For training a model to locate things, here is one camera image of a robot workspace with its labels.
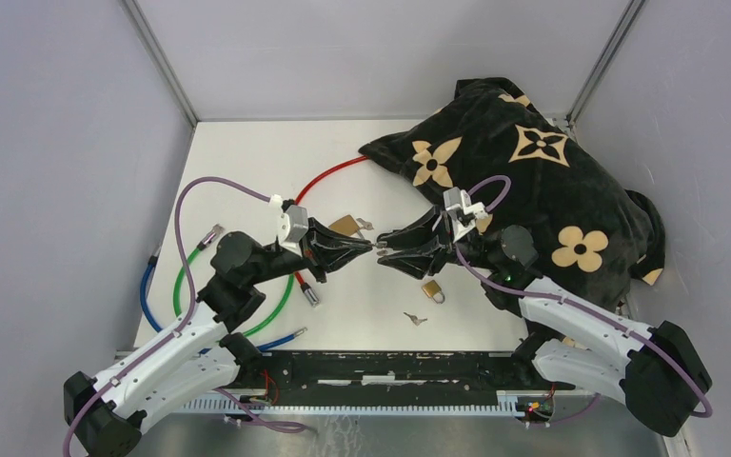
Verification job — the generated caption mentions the large brass padlock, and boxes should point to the large brass padlock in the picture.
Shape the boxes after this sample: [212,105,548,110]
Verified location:
[328,214,364,239]

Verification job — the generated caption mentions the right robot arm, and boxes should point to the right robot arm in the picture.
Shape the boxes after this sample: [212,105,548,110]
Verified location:
[377,207,713,437]

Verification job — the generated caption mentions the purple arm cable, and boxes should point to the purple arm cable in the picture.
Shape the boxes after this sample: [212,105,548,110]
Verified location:
[453,175,715,425]
[62,176,310,457]

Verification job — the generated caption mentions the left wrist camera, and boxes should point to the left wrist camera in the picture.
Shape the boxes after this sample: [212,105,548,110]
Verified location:
[268,194,309,256]

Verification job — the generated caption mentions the red cable lock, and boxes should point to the red cable lock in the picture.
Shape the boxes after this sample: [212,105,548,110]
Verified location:
[293,156,367,307]

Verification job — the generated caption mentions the black floral blanket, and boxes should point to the black floral blanket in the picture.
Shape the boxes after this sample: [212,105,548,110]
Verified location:
[360,77,665,308]

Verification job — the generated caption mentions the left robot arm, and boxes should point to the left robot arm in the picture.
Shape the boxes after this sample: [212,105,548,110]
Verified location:
[63,219,372,456]

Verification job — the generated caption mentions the small brass padlock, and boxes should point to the small brass padlock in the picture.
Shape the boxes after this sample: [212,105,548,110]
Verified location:
[421,280,445,304]

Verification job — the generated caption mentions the large padlock keys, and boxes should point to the large padlock keys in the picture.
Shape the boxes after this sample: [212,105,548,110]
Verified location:
[356,218,374,230]

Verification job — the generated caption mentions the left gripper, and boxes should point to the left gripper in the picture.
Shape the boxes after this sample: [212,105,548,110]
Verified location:
[247,215,373,285]

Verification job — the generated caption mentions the green cable lock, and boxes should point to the green cable lock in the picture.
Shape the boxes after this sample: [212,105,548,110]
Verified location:
[172,224,295,337]

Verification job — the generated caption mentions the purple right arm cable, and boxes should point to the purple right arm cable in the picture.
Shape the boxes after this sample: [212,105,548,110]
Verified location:
[453,175,715,425]

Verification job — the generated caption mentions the blue cable lock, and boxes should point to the blue cable lock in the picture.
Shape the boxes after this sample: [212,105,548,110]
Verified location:
[139,242,307,351]

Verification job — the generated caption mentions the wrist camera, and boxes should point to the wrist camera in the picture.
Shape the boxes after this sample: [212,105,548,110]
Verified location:
[268,194,309,256]
[443,188,489,242]

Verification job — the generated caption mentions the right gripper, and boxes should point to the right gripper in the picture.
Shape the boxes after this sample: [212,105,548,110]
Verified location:
[378,205,501,281]

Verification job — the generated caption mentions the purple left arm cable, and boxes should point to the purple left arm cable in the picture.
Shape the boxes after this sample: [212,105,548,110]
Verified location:
[62,176,310,457]

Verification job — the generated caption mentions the small padlock keys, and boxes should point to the small padlock keys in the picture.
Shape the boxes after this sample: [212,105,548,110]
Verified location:
[404,312,428,327]

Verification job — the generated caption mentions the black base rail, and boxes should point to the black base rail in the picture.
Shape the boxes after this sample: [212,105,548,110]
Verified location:
[226,349,574,407]

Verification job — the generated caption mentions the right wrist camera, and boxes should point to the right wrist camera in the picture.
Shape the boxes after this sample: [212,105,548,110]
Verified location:
[443,188,489,242]

